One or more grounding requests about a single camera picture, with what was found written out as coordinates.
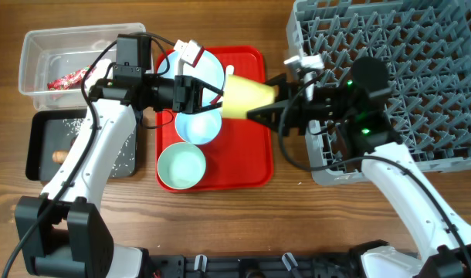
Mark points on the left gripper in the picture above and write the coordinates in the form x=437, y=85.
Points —
x=187, y=93

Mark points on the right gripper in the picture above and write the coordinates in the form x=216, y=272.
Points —
x=286, y=88

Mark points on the yellow cup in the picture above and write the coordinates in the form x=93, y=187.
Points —
x=241, y=95

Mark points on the light blue bowl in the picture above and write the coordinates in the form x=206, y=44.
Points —
x=200, y=128

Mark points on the mint green bowl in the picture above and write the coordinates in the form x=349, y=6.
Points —
x=181, y=166

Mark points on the pile of white rice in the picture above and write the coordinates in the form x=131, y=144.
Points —
x=125, y=163

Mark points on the red snack wrapper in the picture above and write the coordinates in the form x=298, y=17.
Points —
x=68, y=81

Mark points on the carrot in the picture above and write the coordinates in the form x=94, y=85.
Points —
x=59, y=156

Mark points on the white tissue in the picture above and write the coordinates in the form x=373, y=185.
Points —
x=98, y=72

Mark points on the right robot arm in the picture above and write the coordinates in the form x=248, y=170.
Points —
x=442, y=237

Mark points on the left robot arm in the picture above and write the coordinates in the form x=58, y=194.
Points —
x=61, y=231

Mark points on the grey dishwasher rack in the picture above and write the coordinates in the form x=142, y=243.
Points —
x=426, y=45

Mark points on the light blue plate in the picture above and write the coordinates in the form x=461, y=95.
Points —
x=208, y=70

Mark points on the white plastic spoon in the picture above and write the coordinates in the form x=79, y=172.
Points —
x=229, y=70

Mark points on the red serving tray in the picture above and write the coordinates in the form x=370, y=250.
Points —
x=241, y=156

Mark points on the clear plastic bin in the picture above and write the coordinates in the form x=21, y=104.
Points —
x=50, y=54

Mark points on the black tray bin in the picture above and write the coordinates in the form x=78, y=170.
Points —
x=45, y=138

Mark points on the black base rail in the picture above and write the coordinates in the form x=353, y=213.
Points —
x=326, y=265

